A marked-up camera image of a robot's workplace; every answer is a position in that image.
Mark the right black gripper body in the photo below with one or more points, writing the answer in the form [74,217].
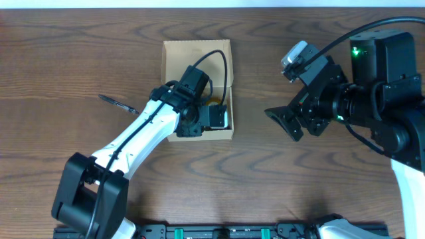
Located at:
[307,113]

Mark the yellow tape roll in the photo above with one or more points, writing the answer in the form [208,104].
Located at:
[213,101]

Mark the cardboard box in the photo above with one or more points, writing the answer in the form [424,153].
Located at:
[177,55]

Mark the black ballpoint pen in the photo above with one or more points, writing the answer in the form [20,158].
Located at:
[118,104]

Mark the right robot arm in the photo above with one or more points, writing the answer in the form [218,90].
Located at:
[384,95]

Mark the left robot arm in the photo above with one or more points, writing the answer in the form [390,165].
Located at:
[93,191]

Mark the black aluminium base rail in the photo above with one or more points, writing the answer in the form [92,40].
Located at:
[277,231]

